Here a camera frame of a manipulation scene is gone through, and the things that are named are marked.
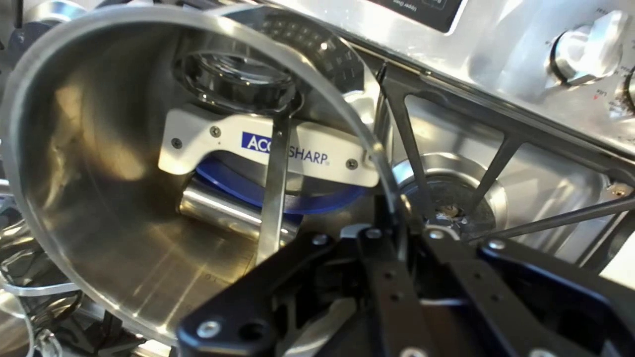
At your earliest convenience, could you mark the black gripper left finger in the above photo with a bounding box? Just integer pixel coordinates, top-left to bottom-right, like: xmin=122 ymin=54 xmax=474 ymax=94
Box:
xmin=174 ymin=224 xmax=432 ymax=357

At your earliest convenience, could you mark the stove control knob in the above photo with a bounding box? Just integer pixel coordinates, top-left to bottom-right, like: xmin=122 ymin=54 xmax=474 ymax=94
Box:
xmin=551 ymin=8 xmax=630 ymax=88
xmin=617 ymin=66 xmax=635 ymax=115

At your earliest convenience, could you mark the steel saucepan with long handle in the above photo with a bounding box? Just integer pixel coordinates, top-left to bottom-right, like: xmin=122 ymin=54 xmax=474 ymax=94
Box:
xmin=0 ymin=2 xmax=404 ymax=349

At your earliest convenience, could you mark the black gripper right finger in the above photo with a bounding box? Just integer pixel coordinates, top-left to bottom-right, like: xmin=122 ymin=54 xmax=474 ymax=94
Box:
xmin=418 ymin=226 xmax=635 ymax=357

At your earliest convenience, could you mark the white blue knife sharpener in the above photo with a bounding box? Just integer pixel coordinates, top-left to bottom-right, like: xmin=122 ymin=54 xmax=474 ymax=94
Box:
xmin=156 ymin=107 xmax=382 ymax=217

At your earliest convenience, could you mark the stainless steel gas range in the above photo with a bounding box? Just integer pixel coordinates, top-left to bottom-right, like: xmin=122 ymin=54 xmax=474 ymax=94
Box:
xmin=216 ymin=0 xmax=635 ymax=280

